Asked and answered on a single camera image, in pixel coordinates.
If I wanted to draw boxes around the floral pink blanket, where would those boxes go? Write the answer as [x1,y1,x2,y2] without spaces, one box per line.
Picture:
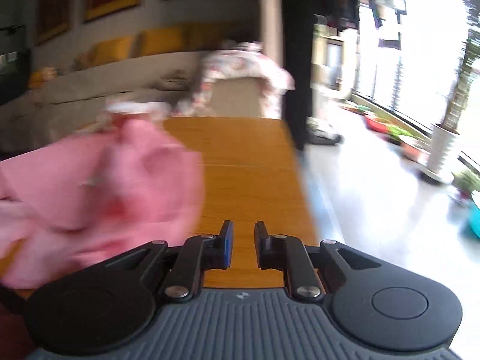
[175,42,295,119]

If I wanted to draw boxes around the pink knitted garment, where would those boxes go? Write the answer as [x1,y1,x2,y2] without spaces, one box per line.
[1,119,203,289]

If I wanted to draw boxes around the blue plastic basin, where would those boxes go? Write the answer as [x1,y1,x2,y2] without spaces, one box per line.
[462,201,480,239]

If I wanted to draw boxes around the white frilly garment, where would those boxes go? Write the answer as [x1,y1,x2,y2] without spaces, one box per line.
[74,95,173,136]

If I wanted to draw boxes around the beige sofa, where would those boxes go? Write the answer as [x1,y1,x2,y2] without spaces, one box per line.
[0,49,286,155]

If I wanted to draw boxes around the potted palm white pot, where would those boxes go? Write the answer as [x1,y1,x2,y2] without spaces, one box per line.
[421,29,479,185]

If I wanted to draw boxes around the red plant bowl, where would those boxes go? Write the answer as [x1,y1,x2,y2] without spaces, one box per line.
[364,115,390,134]

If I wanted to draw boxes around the yellow cushion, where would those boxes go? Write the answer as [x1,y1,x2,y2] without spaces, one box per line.
[74,36,135,71]
[139,25,190,57]

